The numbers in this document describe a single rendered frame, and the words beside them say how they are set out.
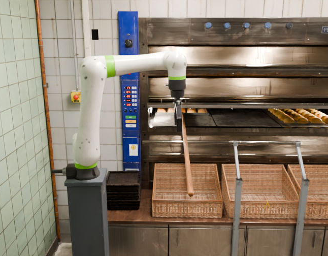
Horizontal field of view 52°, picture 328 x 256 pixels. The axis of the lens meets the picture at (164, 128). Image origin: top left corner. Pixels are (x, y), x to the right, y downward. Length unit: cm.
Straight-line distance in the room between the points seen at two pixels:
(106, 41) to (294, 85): 163
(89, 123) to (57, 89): 144
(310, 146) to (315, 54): 80
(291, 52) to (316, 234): 146
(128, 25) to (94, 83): 131
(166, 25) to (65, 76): 96
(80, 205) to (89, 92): 66
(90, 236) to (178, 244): 97
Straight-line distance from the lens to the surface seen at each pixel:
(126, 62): 179
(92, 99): 161
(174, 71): 173
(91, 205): 193
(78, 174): 189
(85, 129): 165
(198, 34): 287
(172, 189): 306
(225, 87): 292
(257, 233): 281
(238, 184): 252
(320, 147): 327
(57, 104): 307
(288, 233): 288
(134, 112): 290
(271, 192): 319
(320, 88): 314
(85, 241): 204
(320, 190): 333
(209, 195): 307
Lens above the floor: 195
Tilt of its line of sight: 15 degrees down
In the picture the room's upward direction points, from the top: straight up
